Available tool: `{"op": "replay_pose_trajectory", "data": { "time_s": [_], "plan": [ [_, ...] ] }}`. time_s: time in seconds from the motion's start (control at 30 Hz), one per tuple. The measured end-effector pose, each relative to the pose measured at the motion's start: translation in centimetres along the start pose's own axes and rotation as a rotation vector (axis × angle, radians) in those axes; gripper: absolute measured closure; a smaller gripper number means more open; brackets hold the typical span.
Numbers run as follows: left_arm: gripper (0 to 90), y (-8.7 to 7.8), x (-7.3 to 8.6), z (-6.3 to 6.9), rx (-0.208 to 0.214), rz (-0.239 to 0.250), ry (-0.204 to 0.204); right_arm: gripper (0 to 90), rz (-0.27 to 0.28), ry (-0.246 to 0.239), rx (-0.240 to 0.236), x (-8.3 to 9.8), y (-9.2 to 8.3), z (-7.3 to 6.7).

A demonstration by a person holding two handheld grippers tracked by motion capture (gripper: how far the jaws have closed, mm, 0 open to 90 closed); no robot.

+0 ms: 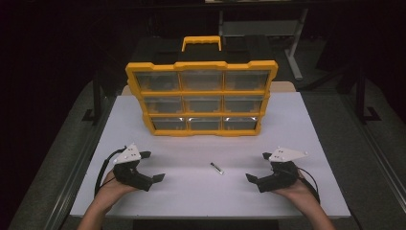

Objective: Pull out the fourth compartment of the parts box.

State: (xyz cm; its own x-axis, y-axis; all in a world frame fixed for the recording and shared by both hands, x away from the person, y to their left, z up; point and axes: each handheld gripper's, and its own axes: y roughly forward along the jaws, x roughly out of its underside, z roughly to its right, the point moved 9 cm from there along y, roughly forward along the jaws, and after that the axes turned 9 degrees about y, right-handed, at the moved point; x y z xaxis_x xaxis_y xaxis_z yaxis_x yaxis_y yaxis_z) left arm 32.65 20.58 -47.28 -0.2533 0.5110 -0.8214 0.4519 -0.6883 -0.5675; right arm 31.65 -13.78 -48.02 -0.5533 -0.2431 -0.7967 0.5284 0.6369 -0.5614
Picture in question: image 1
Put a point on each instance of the clear plastic drawer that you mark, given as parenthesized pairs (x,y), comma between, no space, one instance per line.
(162,104)

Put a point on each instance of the black metal stand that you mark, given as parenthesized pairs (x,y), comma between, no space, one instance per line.
(360,102)
(97,102)

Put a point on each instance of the small metal screw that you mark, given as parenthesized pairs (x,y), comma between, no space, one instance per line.
(217,168)

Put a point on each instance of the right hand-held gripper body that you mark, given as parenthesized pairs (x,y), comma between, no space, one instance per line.
(281,177)

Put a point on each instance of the person's left hand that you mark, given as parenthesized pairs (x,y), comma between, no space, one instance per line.
(110,191)

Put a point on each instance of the yellow black organizer case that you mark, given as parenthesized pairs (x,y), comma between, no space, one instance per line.
(201,65)

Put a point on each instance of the grey metal desk frame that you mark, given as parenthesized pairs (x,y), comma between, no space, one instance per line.
(255,28)

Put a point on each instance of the person's right hand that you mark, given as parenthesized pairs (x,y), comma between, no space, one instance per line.
(301,193)

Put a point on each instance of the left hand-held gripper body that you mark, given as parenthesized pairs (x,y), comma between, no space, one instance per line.
(130,175)

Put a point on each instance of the person's black clothing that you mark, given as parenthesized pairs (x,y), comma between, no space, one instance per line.
(204,225)

